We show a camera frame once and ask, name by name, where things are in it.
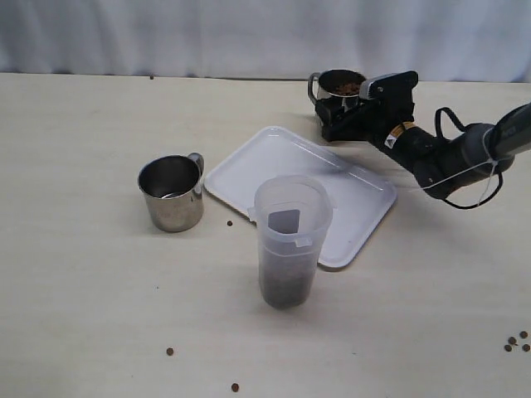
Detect white curtain backdrop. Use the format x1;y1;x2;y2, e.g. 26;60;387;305
1;1;530;82

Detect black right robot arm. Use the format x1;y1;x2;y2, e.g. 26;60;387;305
307;69;530;201

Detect black right camera cable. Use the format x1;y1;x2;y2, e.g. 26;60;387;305
433;106;505;210

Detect steel mug with kibble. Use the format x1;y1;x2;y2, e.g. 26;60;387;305
138;153;204;233

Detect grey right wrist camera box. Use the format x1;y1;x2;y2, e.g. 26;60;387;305
358;73;397;100

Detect white zip tie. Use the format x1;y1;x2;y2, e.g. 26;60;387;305
412;155;514;210

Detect clear plastic tall container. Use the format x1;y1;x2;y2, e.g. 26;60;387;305
248;175;333;309

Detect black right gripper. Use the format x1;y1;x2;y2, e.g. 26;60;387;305
314;70;418;142

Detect white plastic tray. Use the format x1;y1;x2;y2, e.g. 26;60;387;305
204;126;397;270

